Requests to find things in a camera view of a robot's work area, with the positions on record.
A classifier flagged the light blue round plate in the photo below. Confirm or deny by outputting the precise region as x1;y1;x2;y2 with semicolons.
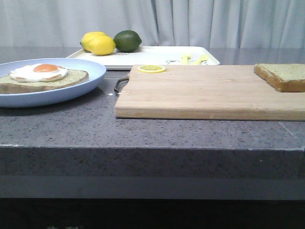
0;58;106;108

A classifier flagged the bread slice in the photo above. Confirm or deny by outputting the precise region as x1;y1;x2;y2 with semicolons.
254;63;305;93
0;69;89;94

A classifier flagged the fried egg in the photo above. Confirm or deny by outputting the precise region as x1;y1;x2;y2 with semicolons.
9;63;68;82

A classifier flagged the white rectangular tray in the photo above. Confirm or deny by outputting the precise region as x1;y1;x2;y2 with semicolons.
68;46;220;70

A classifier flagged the lemon slice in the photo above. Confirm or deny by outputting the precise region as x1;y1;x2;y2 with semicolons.
138;65;166;73

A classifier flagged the green lime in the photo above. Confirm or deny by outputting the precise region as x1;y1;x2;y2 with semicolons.
113;30;142;52

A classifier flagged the front yellow lemon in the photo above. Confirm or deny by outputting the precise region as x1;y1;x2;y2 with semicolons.
87;36;116;55

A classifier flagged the yellow lemon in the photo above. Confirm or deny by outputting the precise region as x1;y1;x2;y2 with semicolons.
80;31;107;52
87;36;116;55

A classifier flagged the wooden cutting board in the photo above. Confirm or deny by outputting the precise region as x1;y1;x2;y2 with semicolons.
114;65;305;121

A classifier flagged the rear yellow lemon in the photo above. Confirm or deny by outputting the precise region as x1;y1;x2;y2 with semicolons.
80;31;107;52

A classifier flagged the white curtain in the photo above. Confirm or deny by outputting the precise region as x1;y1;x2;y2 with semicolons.
0;0;305;48

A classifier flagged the metal cutting board handle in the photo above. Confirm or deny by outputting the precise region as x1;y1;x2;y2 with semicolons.
114;74;130;94

